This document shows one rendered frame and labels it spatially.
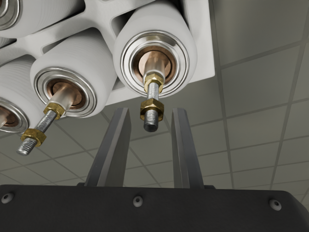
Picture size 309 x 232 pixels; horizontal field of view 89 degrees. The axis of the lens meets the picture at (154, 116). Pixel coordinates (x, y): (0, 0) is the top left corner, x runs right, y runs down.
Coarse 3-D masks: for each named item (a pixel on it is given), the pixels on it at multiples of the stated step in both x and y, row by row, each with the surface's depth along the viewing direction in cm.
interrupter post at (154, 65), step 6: (150, 60) 16; (156, 60) 16; (150, 66) 15; (156, 66) 15; (162, 66) 16; (144, 72) 15; (150, 72) 15; (156, 72) 15; (162, 72) 15; (144, 78) 15; (162, 78) 15
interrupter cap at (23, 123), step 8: (0, 104) 21; (8, 104) 21; (8, 112) 23; (16, 112) 22; (24, 112) 23; (8, 120) 24; (16, 120) 23; (24, 120) 23; (0, 128) 25; (8, 128) 24; (16, 128) 24; (24, 128) 24
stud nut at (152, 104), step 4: (148, 100) 11; (152, 100) 11; (156, 100) 11; (144, 104) 11; (148, 104) 11; (152, 104) 11; (156, 104) 11; (160, 104) 11; (140, 108) 11; (144, 108) 11; (148, 108) 11; (152, 108) 11; (156, 108) 11; (160, 108) 11; (140, 112) 11; (144, 112) 11; (160, 112) 11; (140, 116) 12; (144, 116) 12; (160, 116) 12; (160, 120) 12
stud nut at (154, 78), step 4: (148, 76) 14; (152, 76) 14; (156, 76) 14; (144, 80) 14; (148, 80) 14; (152, 80) 14; (156, 80) 14; (160, 80) 14; (144, 84) 14; (148, 84) 14; (160, 84) 14; (144, 88) 14; (160, 88) 14; (160, 92) 15
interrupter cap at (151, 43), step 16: (144, 32) 15; (160, 32) 15; (128, 48) 16; (144, 48) 16; (160, 48) 16; (176, 48) 16; (128, 64) 17; (144, 64) 17; (176, 64) 17; (128, 80) 18; (176, 80) 18; (160, 96) 20
